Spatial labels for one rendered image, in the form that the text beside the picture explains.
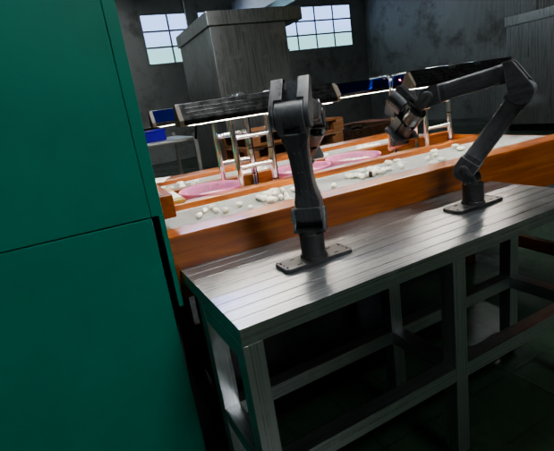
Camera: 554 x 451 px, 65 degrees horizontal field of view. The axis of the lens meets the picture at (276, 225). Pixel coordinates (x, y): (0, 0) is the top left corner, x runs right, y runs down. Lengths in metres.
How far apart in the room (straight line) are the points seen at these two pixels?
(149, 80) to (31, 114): 9.93
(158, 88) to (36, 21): 9.94
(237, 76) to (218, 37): 0.55
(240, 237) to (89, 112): 0.51
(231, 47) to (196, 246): 5.27
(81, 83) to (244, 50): 5.38
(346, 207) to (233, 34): 5.17
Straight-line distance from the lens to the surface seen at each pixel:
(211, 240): 1.24
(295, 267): 1.07
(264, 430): 1.00
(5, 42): 1.14
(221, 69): 6.27
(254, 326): 0.87
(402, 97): 1.49
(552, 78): 8.07
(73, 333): 1.22
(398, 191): 1.53
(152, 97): 10.99
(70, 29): 1.14
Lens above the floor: 1.08
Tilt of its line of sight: 16 degrees down
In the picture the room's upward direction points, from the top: 9 degrees counter-clockwise
